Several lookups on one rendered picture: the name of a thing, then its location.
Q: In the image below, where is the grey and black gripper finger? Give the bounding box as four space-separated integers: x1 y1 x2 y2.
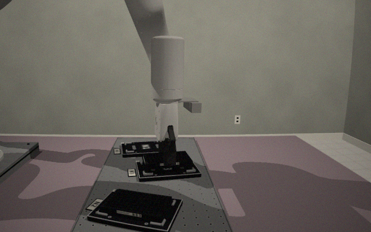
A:
158 141 165 152
164 125 176 166

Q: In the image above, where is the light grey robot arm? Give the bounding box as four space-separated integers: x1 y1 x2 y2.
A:
124 0 201 113

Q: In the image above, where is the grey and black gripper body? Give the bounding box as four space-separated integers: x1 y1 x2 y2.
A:
153 99 181 142

